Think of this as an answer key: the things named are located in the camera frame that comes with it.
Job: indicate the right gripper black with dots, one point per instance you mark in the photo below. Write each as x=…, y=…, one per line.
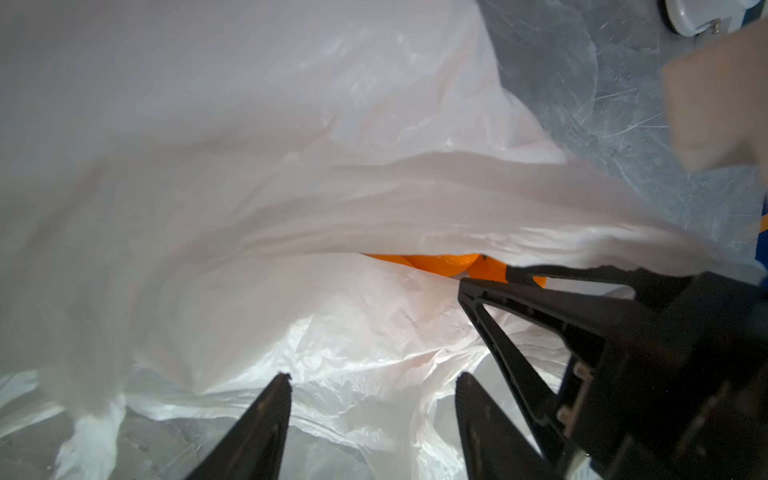
x=669, y=385

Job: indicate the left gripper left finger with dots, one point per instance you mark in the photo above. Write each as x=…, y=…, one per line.
x=253, y=448

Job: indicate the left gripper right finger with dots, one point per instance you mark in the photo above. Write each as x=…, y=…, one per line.
x=493, y=447

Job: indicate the orange fruit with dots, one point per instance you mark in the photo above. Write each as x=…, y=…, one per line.
x=443, y=265
x=487, y=268

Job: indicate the white plastic bag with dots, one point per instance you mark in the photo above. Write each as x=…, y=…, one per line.
x=197, y=195

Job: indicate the round white clock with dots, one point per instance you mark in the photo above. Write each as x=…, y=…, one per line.
x=689, y=18

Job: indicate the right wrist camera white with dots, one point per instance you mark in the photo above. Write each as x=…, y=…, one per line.
x=716, y=102

